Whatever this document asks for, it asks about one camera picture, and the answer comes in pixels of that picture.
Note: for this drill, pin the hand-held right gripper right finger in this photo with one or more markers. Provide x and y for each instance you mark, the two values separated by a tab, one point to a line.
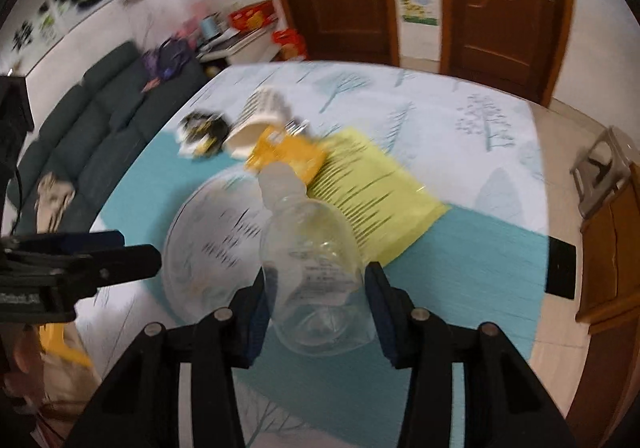
382	318

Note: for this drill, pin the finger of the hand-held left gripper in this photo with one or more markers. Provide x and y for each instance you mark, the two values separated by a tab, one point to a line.
130	262
95	239

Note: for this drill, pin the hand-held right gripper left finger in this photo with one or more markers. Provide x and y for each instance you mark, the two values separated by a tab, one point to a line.
252	323

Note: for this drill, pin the clear plastic bottle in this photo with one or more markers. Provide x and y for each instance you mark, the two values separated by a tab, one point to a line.
310	248

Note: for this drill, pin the yellow paper sheet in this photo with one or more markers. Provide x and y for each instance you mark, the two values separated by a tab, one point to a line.
370	188

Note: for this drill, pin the person's left hand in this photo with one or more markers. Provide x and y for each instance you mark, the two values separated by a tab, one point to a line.
29	353

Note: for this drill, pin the yellow plastic stool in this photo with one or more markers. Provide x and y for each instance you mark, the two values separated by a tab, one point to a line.
60	343

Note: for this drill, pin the beige cloth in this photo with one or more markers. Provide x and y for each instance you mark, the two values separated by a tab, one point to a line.
55	200

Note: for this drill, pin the dark green sofa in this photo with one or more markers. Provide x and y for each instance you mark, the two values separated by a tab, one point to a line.
100	128

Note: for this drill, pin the tree print tablecloth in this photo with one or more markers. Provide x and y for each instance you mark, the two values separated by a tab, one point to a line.
475	253

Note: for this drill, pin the crumpled black yellow wrapper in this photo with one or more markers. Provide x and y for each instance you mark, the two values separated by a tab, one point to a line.
202	130

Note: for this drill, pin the yellow snack packet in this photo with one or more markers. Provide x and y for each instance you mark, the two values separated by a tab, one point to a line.
290	153

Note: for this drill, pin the black floor mat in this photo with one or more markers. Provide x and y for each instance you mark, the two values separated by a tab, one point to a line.
561	268

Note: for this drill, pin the purple patterned bag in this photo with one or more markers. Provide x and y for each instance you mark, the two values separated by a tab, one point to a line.
167	60

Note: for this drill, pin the white low table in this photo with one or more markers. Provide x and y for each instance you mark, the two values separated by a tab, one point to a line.
235	45

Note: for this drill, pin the wooden cabinet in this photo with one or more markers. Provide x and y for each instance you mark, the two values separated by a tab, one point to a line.
615	258

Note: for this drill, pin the light blue container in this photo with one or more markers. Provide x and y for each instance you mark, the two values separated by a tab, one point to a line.
210	27

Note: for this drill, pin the grey metal stool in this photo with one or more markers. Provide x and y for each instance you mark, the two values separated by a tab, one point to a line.
600	168

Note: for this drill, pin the small red cardboard box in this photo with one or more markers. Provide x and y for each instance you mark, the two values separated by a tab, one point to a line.
290	43

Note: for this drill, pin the large red cardboard box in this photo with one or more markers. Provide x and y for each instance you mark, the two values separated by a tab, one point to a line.
252	15

